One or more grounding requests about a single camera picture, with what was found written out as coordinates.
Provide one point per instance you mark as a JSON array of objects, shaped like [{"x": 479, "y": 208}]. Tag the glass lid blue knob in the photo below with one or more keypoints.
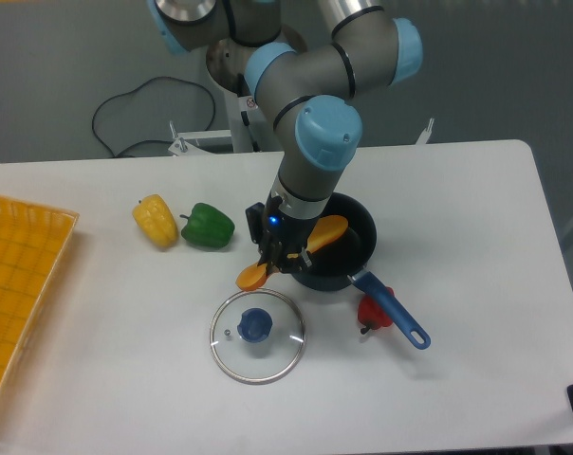
[{"x": 257, "y": 337}]

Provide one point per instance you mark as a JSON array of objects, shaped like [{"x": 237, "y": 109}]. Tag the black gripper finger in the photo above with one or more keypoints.
[
  {"x": 294, "y": 263},
  {"x": 269, "y": 256}
]

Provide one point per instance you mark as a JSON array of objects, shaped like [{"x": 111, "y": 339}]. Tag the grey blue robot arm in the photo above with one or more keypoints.
[{"x": 304, "y": 97}]

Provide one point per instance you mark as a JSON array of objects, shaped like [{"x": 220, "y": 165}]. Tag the green bell pepper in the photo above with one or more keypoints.
[{"x": 208, "y": 227}]

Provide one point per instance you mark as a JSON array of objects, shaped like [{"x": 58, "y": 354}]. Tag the red bell pepper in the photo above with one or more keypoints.
[{"x": 371, "y": 316}]

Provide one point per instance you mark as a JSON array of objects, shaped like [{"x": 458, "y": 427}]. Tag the dark blue pot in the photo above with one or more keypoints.
[{"x": 343, "y": 263}]

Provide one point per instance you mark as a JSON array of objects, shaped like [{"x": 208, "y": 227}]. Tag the yellow bell pepper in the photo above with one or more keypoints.
[{"x": 156, "y": 221}]

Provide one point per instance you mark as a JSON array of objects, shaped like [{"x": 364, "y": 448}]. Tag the yellow woven basket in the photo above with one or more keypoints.
[{"x": 33, "y": 240}]

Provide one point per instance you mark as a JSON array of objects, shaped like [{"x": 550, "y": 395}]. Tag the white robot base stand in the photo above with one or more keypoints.
[{"x": 248, "y": 129}]

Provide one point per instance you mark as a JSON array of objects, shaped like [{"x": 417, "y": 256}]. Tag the white bracket behind table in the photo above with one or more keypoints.
[{"x": 426, "y": 133}]

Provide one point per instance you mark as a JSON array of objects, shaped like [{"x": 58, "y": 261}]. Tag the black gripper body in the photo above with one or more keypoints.
[{"x": 281, "y": 225}]

